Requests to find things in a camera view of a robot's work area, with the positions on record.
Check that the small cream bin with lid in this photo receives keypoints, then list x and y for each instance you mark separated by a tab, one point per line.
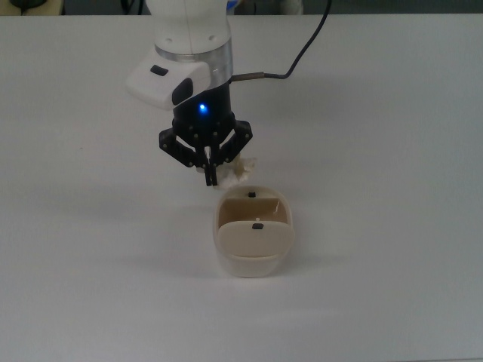
253	241

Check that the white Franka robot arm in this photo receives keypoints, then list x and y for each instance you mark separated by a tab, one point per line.
188	26

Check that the white paper trash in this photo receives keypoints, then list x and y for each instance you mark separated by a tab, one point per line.
241	171

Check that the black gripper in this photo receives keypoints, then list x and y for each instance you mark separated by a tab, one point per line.
205	122

